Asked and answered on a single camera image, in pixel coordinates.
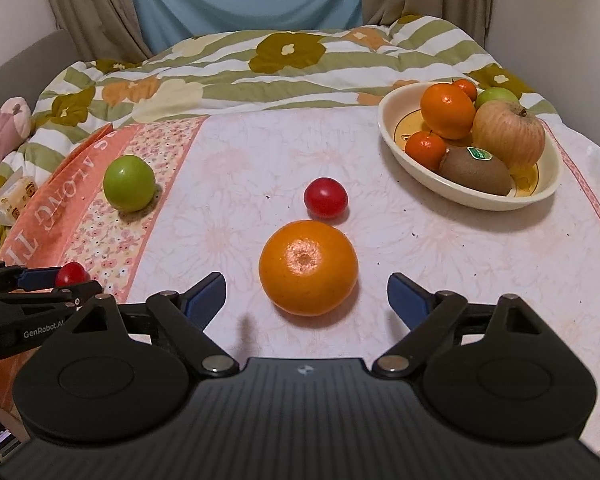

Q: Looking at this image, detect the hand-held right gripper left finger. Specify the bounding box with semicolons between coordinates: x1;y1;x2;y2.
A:
44;272;241;379

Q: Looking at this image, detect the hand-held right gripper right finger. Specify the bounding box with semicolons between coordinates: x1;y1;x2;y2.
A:
371;272;570;380

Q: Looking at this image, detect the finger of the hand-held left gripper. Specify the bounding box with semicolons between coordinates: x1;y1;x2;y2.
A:
0;281;104;312
0;259;59;295

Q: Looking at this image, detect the red cherry tomato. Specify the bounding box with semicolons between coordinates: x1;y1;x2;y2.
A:
55;262;91;289
303;177;349;220

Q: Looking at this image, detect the large orange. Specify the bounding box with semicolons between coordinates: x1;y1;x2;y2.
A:
258;220;359;317
420;83;476;140

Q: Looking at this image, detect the brown kiwi with green sticker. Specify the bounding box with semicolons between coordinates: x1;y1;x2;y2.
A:
438;145;513;197

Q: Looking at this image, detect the small mandarin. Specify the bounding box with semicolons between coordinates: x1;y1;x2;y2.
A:
452;78;479;103
404;130;449;172

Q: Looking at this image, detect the cream duck-pattern bowl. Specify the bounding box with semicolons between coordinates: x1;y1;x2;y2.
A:
378;81;565;211

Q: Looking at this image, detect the red apple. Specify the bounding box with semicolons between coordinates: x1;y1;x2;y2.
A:
472;100;547;169

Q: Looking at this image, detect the large green apple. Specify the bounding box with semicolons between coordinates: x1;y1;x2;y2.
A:
474;87;521;110

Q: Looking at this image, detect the pink floral printed cloth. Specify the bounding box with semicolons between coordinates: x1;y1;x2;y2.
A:
0;105;600;457

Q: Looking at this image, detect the tissue pack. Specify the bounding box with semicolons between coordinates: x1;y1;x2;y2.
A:
0;176;37;227

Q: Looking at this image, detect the small green apple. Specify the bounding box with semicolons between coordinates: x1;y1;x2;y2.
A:
103;155;157;213

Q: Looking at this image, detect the pink plush toy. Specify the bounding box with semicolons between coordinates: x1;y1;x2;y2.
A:
0;97;32;172

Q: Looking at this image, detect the grey sofa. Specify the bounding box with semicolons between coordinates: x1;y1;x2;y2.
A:
0;29;82;113

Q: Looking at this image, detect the green striped floral blanket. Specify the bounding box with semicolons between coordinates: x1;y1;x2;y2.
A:
0;14;562;263

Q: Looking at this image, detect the blue curtain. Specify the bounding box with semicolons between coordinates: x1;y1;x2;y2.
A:
124;0;366;54

